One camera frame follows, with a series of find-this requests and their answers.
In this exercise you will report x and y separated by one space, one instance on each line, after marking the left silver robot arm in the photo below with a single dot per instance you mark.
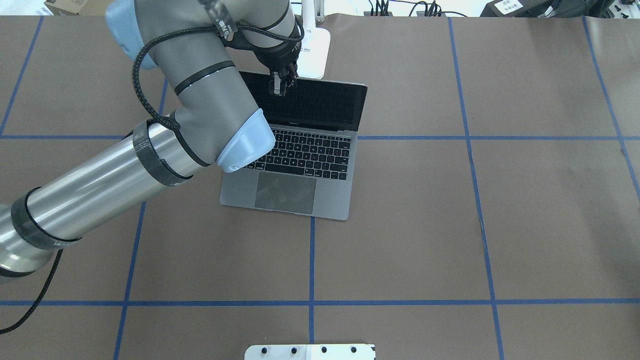
201 113

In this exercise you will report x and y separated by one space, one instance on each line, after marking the black power strip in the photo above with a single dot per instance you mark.
403 8

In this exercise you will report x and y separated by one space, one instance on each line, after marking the cardboard box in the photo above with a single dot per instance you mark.
78 7

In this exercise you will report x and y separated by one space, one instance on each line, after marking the grey laptop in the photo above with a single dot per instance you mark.
310 169

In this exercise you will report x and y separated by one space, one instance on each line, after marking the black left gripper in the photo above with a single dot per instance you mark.
278 58

